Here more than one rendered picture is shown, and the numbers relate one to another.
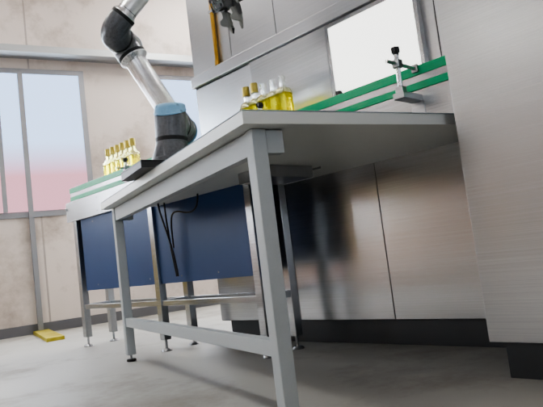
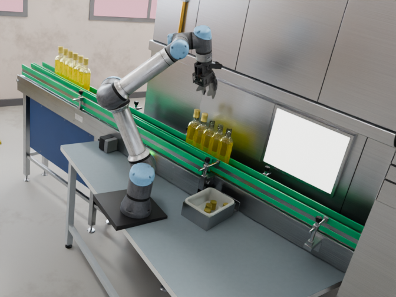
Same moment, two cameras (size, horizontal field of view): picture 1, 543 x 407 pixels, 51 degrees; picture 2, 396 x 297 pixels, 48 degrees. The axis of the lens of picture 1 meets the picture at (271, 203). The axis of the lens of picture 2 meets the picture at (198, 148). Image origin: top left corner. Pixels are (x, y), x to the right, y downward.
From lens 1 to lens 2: 1.69 m
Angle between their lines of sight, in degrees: 32
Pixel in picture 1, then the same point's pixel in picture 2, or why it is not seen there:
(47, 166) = not seen: outside the picture
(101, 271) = (44, 145)
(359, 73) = (286, 157)
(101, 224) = (49, 115)
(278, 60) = (230, 95)
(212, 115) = (161, 82)
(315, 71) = (255, 128)
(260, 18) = (225, 45)
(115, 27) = (112, 104)
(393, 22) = (326, 147)
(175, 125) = (145, 192)
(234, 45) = not seen: hidden behind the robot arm
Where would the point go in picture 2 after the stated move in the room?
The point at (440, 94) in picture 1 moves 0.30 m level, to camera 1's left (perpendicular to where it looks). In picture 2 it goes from (333, 249) to (271, 244)
